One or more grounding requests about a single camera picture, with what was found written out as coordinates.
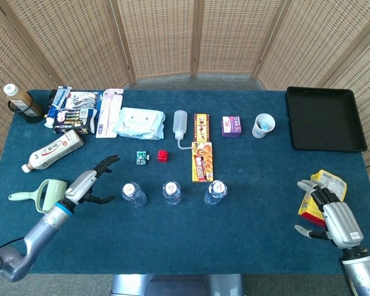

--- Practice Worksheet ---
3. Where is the pale green lint roller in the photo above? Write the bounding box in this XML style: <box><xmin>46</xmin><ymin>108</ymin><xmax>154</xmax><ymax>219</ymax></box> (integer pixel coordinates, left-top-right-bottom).
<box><xmin>8</xmin><ymin>179</ymin><xmax>68</xmax><ymax>215</ymax></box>

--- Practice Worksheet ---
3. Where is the black plastic tray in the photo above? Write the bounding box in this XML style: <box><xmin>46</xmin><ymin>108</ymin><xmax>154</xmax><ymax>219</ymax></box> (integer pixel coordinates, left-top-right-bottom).
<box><xmin>285</xmin><ymin>86</ymin><xmax>368</xmax><ymax>153</ymax></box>

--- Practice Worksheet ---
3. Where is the brown drink bottle white cap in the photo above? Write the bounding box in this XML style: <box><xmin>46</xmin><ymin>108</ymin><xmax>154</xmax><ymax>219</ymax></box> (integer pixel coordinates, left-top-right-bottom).
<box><xmin>3</xmin><ymin>84</ymin><xmax>44</xmax><ymax>118</ymax></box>

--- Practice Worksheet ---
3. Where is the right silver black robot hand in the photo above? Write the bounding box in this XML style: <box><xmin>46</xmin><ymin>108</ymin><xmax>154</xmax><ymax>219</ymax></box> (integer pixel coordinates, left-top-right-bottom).
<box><xmin>294</xmin><ymin>179</ymin><xmax>364</xmax><ymax>250</ymax></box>

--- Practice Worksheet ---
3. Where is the yellow Lipo snack bag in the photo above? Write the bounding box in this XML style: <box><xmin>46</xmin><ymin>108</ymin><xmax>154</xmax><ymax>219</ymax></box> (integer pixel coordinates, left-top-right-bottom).
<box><xmin>298</xmin><ymin>169</ymin><xmax>348</xmax><ymax>228</ymax></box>

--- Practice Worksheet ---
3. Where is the clear bottle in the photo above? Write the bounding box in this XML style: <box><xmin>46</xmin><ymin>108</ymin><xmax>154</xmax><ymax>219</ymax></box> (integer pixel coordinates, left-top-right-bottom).
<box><xmin>203</xmin><ymin>180</ymin><xmax>228</xmax><ymax>207</ymax></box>
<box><xmin>162</xmin><ymin>180</ymin><xmax>182</xmax><ymax>207</ymax></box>
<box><xmin>121</xmin><ymin>181</ymin><xmax>148</xmax><ymax>208</ymax></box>

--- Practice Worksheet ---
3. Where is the blue white toothpaste tube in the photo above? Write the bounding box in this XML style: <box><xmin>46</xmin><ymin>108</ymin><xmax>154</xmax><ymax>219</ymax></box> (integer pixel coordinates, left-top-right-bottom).
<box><xmin>44</xmin><ymin>86</ymin><xmax>73</xmax><ymax>128</ymax></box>

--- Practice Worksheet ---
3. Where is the woven rattan folding screen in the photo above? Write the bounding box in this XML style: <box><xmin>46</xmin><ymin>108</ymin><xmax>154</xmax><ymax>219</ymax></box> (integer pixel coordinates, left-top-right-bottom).
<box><xmin>0</xmin><ymin>0</ymin><xmax>370</xmax><ymax>167</ymax></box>

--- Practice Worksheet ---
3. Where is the black round bottle holder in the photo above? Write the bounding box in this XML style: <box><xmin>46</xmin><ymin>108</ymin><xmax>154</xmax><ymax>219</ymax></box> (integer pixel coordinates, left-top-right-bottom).
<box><xmin>7</xmin><ymin>100</ymin><xmax>46</xmax><ymax>125</ymax></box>

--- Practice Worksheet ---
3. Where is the slim red yellow spice box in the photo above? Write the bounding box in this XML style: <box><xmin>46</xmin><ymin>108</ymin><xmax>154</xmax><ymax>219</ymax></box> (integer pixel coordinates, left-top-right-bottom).
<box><xmin>193</xmin><ymin>113</ymin><xmax>210</xmax><ymax>143</ymax></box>

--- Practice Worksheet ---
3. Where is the light blue wet wipes pack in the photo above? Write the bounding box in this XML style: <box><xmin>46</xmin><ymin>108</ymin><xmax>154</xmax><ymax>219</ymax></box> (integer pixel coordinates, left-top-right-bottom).
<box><xmin>113</xmin><ymin>107</ymin><xmax>167</xmax><ymax>141</ymax></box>

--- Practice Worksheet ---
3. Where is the white paper cup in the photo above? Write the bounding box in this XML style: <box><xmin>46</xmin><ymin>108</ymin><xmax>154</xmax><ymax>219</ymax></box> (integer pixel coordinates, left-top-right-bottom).
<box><xmin>252</xmin><ymin>113</ymin><xmax>276</xmax><ymax>139</ymax></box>

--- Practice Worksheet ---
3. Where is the white milk tea bottle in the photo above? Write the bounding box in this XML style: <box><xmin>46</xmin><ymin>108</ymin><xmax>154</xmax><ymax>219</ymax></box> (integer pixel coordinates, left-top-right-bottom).
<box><xmin>21</xmin><ymin>129</ymin><xmax>84</xmax><ymax>173</ymax></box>

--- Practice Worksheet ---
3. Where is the dark battery pack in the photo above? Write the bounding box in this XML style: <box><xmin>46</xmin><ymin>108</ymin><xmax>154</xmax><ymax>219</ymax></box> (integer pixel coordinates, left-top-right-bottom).
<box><xmin>52</xmin><ymin>107</ymin><xmax>99</xmax><ymax>136</ymax></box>

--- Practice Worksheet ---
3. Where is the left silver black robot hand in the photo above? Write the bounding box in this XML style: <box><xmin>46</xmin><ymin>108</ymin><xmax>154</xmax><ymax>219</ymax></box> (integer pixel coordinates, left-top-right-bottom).
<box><xmin>64</xmin><ymin>154</ymin><xmax>120</xmax><ymax>206</ymax></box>

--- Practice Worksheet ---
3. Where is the purple small box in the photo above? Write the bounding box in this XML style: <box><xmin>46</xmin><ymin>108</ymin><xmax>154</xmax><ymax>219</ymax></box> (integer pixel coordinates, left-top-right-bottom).
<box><xmin>221</xmin><ymin>115</ymin><xmax>243</xmax><ymax>138</ymax></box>

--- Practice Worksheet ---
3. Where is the pink white toothbrush pack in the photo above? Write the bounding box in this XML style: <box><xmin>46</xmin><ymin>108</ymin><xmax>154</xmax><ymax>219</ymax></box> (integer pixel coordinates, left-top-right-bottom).
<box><xmin>96</xmin><ymin>88</ymin><xmax>125</xmax><ymax>139</ymax></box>

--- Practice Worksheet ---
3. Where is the blue-grey robot torso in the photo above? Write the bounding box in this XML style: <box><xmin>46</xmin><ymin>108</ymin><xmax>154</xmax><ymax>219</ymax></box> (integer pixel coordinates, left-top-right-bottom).
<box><xmin>110</xmin><ymin>273</ymin><xmax>244</xmax><ymax>296</ymax></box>

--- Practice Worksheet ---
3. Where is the yellow red curry box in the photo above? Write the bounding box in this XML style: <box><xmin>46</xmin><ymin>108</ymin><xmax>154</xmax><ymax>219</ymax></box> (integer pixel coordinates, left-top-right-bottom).
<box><xmin>191</xmin><ymin>141</ymin><xmax>215</xmax><ymax>183</ymax></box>

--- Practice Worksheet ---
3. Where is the white blue blister pack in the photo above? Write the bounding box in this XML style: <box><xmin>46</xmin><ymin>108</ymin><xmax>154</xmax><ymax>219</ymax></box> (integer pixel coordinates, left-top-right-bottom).
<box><xmin>64</xmin><ymin>91</ymin><xmax>103</xmax><ymax>110</ymax></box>

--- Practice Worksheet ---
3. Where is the white squeeze wash bottle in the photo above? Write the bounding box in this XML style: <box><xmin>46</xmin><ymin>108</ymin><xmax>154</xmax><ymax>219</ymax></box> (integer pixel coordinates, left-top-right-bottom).
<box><xmin>173</xmin><ymin>110</ymin><xmax>194</xmax><ymax>150</ymax></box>

